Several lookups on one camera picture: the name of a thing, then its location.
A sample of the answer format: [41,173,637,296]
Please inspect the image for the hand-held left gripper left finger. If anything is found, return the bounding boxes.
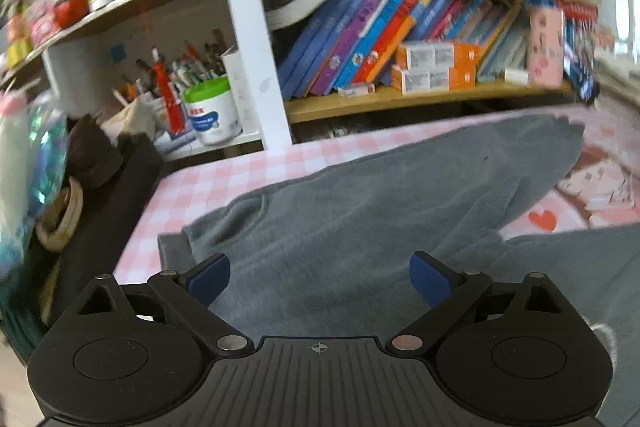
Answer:
[75,253,256,358]

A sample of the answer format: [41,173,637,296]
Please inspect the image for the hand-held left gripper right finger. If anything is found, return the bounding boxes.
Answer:
[385,251,571,358]

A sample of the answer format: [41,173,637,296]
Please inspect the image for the grey sweatshirt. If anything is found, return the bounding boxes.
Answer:
[157,114,640,427]

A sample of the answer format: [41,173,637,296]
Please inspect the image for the black box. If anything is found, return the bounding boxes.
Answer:
[29,134,164,329]

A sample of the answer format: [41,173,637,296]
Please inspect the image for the beige wristwatch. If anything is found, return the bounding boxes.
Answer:
[34,178,85,254]

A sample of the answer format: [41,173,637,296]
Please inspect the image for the white jar with green lid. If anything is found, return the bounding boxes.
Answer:
[182,77,244,147]

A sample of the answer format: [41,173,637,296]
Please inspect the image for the red tassel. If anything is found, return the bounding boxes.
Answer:
[149,48,185,134]

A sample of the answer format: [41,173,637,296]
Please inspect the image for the small white red box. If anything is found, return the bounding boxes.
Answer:
[338,82,376,98]

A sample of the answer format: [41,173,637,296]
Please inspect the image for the iridescent plastic bag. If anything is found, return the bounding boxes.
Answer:
[25,106,70,220]

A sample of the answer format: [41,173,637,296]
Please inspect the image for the bunch of pens and pencils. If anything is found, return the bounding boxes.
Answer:
[111,28,227,138]

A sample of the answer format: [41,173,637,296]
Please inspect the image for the white wooden bookshelf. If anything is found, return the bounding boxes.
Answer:
[0,0,632,154]

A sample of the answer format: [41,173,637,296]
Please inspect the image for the pink sticker tumbler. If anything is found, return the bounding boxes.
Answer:
[525,1,567,88]

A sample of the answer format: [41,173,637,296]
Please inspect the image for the long row of leaning books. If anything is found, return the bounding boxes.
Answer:
[264,0,529,100]

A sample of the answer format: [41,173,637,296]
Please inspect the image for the stack of papers and booklets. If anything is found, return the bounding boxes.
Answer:
[592,51,640,110]

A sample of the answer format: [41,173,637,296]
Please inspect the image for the red round pot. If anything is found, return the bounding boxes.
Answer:
[52,0,91,29]

